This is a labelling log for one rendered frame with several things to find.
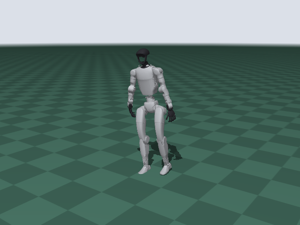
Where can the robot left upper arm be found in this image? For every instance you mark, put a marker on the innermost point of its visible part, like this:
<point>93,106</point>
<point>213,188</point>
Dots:
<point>159,73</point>

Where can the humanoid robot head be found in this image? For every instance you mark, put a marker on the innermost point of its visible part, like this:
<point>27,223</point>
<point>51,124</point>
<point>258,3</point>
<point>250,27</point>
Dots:
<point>143,53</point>

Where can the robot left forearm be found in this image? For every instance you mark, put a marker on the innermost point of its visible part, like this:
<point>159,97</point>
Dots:
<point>166,97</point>

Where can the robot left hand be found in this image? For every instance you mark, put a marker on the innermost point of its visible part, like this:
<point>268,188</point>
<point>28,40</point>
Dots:
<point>171,114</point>

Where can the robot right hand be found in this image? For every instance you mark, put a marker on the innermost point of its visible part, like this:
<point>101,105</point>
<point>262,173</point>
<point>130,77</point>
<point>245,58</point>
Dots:
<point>130,110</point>

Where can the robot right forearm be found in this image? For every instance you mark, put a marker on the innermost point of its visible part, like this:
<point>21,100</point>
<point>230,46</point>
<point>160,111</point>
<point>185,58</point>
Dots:
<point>130,98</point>

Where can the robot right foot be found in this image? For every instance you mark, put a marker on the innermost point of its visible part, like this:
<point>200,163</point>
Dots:
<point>144,169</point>

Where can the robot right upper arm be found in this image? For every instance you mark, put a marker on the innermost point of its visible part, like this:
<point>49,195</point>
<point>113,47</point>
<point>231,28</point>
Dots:
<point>133,78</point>

